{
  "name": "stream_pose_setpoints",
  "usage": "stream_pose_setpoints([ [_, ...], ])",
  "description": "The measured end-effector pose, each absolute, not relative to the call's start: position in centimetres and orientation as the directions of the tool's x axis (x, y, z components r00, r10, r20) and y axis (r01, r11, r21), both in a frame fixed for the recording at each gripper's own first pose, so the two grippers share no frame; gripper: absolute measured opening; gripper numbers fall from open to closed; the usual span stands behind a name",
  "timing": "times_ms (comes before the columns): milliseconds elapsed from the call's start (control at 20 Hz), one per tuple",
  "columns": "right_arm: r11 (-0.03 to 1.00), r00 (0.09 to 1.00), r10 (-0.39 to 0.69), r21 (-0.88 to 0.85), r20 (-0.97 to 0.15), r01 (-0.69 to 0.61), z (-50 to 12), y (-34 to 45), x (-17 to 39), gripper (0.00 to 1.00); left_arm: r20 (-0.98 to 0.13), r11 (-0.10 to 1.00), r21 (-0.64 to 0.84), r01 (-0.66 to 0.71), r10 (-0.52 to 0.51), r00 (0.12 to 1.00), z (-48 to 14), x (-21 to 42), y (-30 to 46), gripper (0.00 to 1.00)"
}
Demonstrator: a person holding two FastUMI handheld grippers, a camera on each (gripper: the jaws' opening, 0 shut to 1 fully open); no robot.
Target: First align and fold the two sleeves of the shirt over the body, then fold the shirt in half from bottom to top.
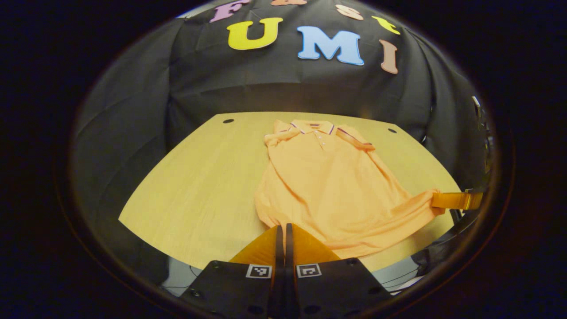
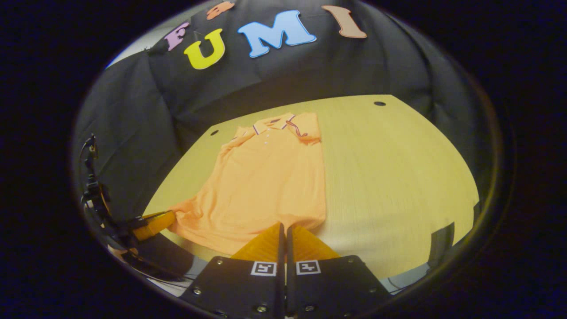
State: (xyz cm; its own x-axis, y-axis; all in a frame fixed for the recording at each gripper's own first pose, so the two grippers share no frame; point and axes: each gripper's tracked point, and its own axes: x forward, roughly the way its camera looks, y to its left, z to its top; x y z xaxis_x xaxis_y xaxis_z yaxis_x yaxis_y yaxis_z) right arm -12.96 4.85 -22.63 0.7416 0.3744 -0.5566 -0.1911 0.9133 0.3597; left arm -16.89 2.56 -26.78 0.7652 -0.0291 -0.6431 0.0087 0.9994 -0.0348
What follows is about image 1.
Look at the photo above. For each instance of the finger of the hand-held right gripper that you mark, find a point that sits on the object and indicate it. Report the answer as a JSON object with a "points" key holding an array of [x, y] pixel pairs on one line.
{"points": [[456, 200]]}

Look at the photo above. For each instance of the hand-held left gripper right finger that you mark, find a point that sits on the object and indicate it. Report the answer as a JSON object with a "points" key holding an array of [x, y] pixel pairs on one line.
{"points": [[290, 274]]}

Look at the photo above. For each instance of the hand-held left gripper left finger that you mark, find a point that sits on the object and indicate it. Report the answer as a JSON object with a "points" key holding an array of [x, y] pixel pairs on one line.
{"points": [[278, 274]]}

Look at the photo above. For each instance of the orange T-shirt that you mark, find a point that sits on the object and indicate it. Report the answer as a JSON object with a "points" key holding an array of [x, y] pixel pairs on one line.
{"points": [[332, 190]]}

